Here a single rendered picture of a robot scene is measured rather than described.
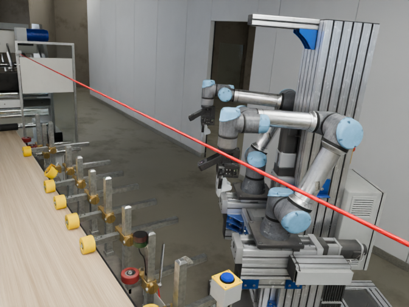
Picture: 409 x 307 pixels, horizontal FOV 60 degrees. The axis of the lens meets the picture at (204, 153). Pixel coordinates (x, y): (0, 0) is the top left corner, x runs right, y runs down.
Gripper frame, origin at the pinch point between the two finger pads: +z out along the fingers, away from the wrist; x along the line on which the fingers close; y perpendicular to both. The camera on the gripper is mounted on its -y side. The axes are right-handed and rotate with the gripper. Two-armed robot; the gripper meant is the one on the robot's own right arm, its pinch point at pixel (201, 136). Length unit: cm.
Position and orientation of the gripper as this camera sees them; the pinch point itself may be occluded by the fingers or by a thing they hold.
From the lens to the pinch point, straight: 223.9
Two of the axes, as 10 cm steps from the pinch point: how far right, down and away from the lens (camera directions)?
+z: -0.7, 9.5, 3.2
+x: -0.8, -3.2, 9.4
